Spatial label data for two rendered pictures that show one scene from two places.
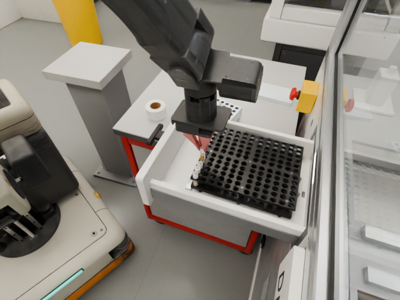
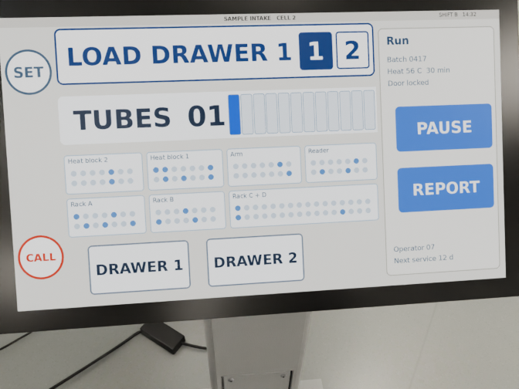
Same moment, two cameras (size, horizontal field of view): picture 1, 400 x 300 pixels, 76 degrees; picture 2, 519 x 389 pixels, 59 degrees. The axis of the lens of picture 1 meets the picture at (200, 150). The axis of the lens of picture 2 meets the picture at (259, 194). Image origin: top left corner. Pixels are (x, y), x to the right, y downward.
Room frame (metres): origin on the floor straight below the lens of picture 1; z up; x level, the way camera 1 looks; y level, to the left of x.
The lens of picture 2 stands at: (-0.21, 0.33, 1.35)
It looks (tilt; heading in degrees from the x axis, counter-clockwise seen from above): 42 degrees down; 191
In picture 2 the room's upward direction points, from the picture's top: 2 degrees clockwise
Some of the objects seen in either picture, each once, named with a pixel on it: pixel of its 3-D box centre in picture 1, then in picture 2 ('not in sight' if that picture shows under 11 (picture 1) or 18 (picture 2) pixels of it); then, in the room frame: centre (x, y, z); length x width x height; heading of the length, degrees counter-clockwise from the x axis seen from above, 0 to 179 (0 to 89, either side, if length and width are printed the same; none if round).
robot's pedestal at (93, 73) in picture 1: (111, 122); not in sight; (1.06, 0.50, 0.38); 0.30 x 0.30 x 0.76; 73
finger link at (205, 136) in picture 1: (199, 133); not in sight; (0.37, 0.00, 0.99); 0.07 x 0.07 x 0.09; 70
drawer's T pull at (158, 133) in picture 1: (159, 135); not in sight; (0.44, 0.10, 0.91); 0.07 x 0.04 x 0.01; 160
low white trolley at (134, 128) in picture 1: (216, 156); not in sight; (0.81, -0.08, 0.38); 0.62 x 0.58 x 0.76; 160
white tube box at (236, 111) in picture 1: (219, 111); not in sight; (0.68, -0.07, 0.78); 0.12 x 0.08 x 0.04; 55
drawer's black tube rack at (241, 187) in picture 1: (247, 169); not in sight; (0.36, -0.11, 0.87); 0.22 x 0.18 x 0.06; 70
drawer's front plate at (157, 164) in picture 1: (170, 147); not in sight; (0.43, 0.07, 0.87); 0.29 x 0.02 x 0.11; 160
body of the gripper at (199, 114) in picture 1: (200, 105); not in sight; (0.36, 0.00, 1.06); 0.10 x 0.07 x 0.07; 70
